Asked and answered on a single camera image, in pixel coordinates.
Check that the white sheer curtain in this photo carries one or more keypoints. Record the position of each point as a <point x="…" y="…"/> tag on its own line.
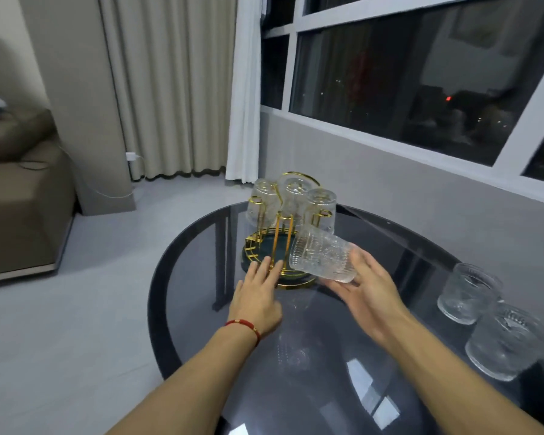
<point x="245" y="86"/>

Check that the brown sofa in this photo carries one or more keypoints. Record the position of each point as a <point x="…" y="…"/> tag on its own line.
<point x="22" y="199"/>

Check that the person's left forearm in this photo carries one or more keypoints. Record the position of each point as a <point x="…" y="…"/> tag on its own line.
<point x="190" y="389"/>

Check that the black table leg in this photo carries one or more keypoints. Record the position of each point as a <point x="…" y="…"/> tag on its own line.
<point x="222" y="267"/>

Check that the white wall charger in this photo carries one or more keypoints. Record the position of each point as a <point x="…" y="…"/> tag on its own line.
<point x="131" y="156"/>

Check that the person's left hand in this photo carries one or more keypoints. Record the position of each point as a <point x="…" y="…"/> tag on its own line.
<point x="254" y="303"/>

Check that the person's right hand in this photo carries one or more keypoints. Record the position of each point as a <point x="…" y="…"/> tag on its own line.
<point x="376" y="298"/>

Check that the clear embossed glass tumbler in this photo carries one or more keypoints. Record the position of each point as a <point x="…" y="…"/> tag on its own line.
<point x="260" y="203"/>
<point x="322" y="255"/>
<point x="294" y="194"/>
<point x="321" y="210"/>
<point x="503" y="344"/>
<point x="469" y="294"/>

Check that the person's left thumb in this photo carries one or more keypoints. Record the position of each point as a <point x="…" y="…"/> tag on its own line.
<point x="276" y="314"/>

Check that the gold cup rack green base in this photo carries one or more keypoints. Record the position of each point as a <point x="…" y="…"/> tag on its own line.
<point x="276" y="249"/>

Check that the beige curtain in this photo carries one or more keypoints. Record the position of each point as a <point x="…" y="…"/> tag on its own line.
<point x="172" y="86"/>

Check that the person's right forearm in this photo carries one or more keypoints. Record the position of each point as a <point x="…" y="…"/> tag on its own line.
<point x="453" y="380"/>

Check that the person's right thumb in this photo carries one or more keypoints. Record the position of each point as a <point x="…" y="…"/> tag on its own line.
<point x="366" y="261"/>

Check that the white framed window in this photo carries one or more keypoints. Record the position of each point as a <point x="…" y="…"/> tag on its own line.
<point x="390" y="22"/>

